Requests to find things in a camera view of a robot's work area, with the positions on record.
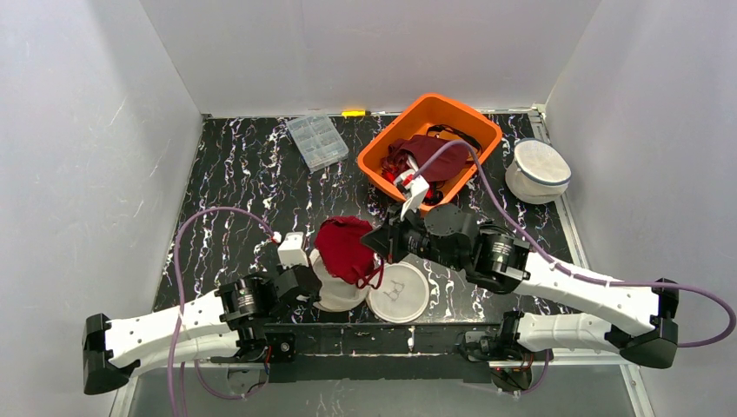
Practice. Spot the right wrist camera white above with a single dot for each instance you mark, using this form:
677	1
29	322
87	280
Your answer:
413	188

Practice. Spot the clear plastic compartment box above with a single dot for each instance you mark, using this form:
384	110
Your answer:
317	140

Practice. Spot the orange plastic bin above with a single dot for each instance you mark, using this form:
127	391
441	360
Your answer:
417	133

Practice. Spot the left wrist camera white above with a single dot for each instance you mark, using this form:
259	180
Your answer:
291	251

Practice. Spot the crimson red bra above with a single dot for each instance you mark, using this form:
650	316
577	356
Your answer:
339	242

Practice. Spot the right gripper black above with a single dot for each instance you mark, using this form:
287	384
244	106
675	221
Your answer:
394	241

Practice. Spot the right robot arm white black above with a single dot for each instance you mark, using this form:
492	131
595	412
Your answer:
635	323

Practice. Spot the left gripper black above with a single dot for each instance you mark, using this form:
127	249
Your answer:
308	277

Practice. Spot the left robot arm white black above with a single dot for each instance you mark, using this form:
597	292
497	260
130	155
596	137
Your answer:
226	325

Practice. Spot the grey-trim mesh laundry bag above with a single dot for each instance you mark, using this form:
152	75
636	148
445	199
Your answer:
538	174

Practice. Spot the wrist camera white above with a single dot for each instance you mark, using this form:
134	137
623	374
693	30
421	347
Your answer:
413	188
291	251

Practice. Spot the yellow marker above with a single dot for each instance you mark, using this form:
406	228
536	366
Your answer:
355	113

